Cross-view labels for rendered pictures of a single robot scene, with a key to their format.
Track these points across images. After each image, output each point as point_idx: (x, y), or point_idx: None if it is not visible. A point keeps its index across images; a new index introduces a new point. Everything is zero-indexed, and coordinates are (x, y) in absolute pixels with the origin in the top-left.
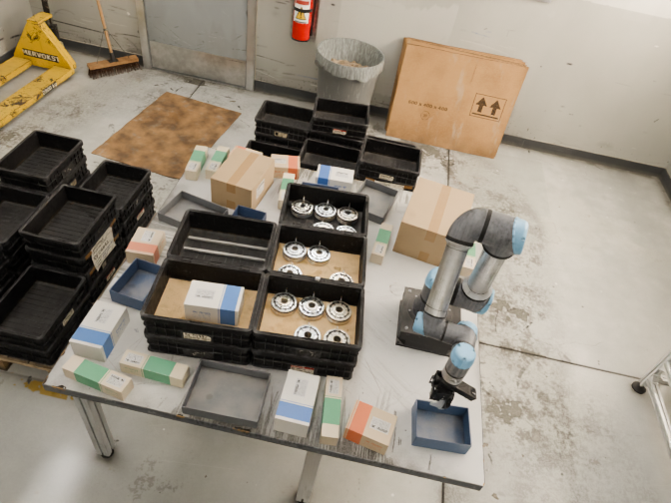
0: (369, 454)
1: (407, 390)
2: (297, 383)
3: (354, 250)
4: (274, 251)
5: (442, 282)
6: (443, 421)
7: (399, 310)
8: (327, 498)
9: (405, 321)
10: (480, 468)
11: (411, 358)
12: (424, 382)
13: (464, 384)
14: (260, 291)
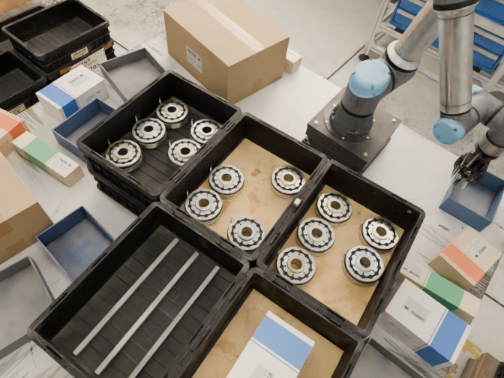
0: (484, 276)
1: (417, 199)
2: (409, 311)
3: (238, 137)
4: (217, 233)
5: (468, 66)
6: (460, 190)
7: (317, 149)
8: None
9: (356, 150)
10: None
11: (380, 174)
12: (412, 179)
13: None
14: (291, 291)
